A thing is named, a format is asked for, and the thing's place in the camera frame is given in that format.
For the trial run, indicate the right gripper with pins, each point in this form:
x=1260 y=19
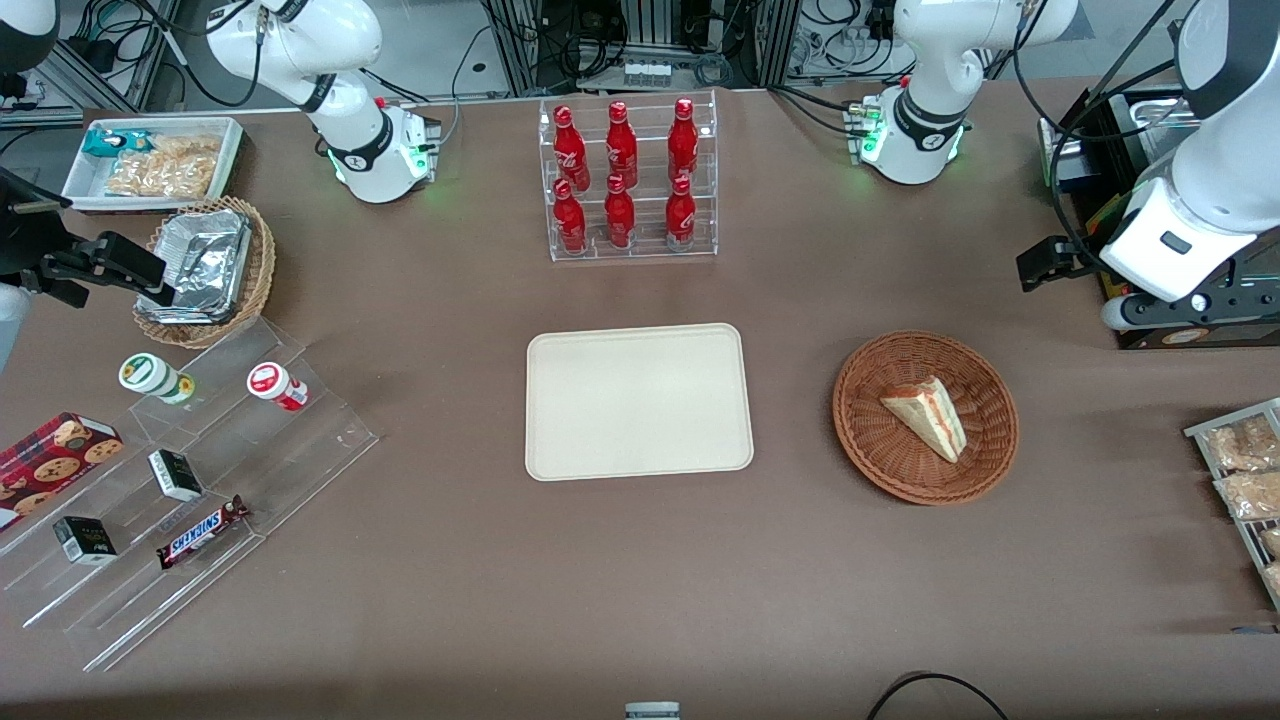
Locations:
x=22 y=240

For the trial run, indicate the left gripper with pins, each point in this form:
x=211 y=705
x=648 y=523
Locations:
x=1052 y=262

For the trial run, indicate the triangular sandwich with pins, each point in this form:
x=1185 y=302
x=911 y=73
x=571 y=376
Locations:
x=930 y=415

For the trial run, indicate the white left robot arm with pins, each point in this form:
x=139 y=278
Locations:
x=940 y=60

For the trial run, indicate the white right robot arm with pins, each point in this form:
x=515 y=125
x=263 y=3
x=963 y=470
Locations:
x=345 y=130

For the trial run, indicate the light wicker basket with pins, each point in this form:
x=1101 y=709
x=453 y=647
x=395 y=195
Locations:
x=262 y=270

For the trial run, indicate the brown round wicker basket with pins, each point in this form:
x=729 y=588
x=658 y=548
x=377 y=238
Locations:
x=880 y=460

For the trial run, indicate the cream plastic serving tray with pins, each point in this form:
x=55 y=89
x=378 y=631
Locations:
x=640 y=400

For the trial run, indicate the white rectangular plastic bin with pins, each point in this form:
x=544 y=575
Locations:
x=85 y=190

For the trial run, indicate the silver foil container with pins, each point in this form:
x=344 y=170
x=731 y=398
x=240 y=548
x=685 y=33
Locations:
x=205 y=260

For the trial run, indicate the green lid white cup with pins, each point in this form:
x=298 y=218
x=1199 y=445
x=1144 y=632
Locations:
x=150 y=375

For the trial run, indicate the black food warmer machine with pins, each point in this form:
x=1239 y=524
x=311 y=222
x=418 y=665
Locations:
x=1150 y=338

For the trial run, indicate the clear bag of chips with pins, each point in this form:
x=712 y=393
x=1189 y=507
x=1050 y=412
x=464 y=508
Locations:
x=170 y=165

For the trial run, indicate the teal snack packet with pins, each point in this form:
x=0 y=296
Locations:
x=105 y=142

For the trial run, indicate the steel warmer pan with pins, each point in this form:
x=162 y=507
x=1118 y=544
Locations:
x=1150 y=105

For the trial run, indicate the red cookie box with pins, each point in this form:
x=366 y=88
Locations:
x=50 y=460

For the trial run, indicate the red lid white bottle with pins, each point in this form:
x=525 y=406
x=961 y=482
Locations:
x=275 y=385

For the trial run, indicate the small black box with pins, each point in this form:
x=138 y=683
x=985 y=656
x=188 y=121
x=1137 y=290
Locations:
x=175 y=475
x=85 y=540

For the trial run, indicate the clear bag of pastry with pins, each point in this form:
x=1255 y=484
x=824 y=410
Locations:
x=1274 y=580
x=1245 y=445
x=1272 y=542
x=1250 y=495

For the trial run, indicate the clear acrylic stepped shelf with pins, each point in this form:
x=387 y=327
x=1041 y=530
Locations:
x=300 y=450

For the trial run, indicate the Snickers chocolate bar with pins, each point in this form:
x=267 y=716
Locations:
x=200 y=533

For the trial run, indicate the red cola bottle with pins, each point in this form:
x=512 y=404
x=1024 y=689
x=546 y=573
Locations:
x=571 y=150
x=569 y=220
x=680 y=215
x=621 y=145
x=683 y=140
x=619 y=215

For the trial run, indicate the clear acrylic bottle rack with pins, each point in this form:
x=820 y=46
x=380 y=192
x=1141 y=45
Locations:
x=650 y=90

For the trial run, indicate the small grey device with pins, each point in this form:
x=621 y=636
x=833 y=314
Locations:
x=652 y=711

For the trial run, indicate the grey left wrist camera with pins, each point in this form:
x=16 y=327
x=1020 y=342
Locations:
x=1180 y=308

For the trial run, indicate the aluminium frame structure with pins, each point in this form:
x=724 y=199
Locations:
x=520 y=40

